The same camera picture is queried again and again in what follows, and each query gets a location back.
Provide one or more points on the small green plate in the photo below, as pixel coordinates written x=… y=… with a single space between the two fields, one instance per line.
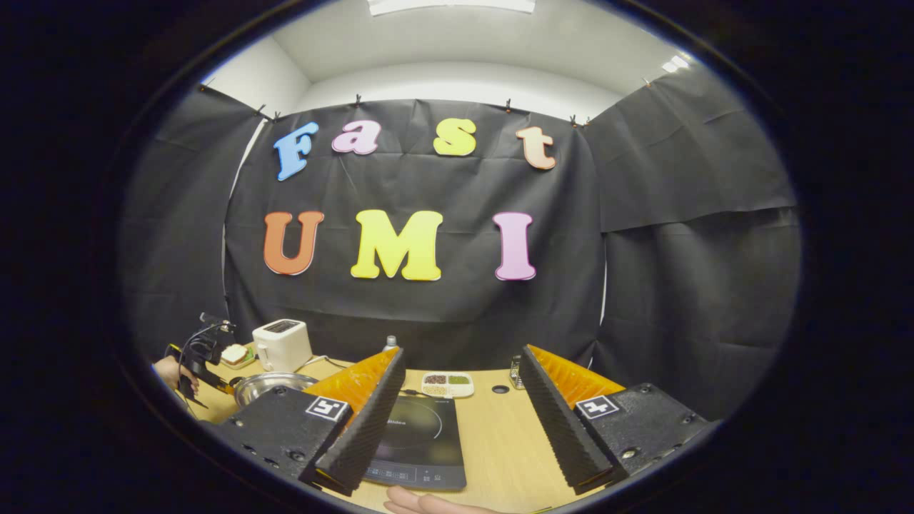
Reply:
x=246 y=363

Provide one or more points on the black backdrop cloth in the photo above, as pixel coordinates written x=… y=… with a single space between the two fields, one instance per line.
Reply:
x=428 y=185

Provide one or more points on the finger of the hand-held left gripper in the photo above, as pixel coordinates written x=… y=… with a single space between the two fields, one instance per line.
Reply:
x=223 y=387

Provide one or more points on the black induction cooktop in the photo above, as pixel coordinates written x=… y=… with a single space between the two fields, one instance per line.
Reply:
x=428 y=442

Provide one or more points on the white toaster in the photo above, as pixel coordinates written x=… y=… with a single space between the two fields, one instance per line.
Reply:
x=282 y=346

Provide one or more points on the small ceiling light panel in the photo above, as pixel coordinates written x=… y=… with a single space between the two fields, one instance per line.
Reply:
x=675 y=64

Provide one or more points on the toy sandwich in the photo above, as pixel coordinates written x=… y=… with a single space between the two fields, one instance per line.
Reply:
x=233 y=353

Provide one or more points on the white divided bean dish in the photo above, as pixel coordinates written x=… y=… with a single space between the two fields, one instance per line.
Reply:
x=448 y=384

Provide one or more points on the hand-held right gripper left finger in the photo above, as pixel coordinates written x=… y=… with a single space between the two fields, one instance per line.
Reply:
x=364 y=435

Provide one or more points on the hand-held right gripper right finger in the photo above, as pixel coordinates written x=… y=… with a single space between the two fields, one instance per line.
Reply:
x=564 y=435

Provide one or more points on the large ceiling light panel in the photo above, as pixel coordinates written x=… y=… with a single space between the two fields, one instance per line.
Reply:
x=450 y=6

